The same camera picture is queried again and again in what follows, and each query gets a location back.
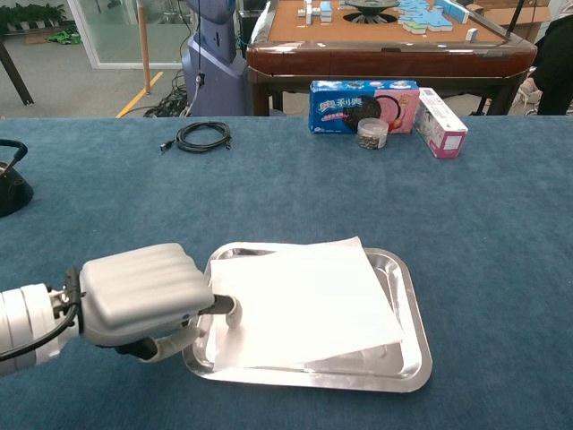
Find small clear plastic jar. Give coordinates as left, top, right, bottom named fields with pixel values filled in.
left=355, top=118, right=389, bottom=151

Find green potted plants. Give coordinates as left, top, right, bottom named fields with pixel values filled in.
left=0, top=3, right=67, bottom=31

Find pile of blue mahjong tiles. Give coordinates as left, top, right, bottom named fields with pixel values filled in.
left=397, top=0, right=471, bottom=36

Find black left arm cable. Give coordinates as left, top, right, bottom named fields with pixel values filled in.
left=0, top=268, right=87, bottom=363

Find brown mahjong table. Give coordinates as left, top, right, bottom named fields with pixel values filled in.
left=245, top=0, right=538, bottom=117

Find blue felt table cloth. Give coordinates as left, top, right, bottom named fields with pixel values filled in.
left=0, top=115, right=573, bottom=430

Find silver metal tray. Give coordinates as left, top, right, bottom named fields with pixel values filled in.
left=181, top=241, right=433, bottom=394

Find wooden pole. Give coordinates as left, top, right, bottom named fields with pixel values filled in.
left=136, top=0, right=152, bottom=95

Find small mahjong tile cluster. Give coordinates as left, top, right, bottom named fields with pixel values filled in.
left=296, top=0, right=335, bottom=24

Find black tripod stand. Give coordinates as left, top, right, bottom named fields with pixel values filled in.
left=505, top=0, right=526, bottom=39

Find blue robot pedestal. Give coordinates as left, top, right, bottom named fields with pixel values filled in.
left=180, top=0, right=248, bottom=117

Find person's leg and shoe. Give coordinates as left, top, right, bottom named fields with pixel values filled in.
left=521, top=15, right=573, bottom=116

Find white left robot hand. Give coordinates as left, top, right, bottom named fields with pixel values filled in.
left=79, top=243, right=243, bottom=363

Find white framed glass partition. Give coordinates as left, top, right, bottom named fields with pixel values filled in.
left=66, top=0, right=193, bottom=71

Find white paper napkin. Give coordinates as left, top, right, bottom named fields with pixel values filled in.
left=208, top=236, right=405, bottom=373

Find tangled floor cable bundle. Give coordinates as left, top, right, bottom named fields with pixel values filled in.
left=142, top=71, right=193, bottom=118

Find coiled black usb cable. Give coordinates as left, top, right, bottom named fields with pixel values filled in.
left=159, top=121, right=233, bottom=154

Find green object on floor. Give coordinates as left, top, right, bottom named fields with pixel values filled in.
left=47, top=26, right=83, bottom=46

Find pink and white carton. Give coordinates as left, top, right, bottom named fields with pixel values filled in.
left=412, top=87, right=469, bottom=159

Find blue oreo cookie box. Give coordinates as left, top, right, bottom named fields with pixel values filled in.
left=309, top=80, right=421, bottom=135

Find black mahjong table hub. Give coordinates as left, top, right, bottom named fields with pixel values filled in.
left=342, top=0, right=400, bottom=23

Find black teapot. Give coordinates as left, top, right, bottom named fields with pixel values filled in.
left=0, top=139, right=35, bottom=219

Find black table leg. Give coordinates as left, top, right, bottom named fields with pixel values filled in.
left=0, top=38, right=35, bottom=107

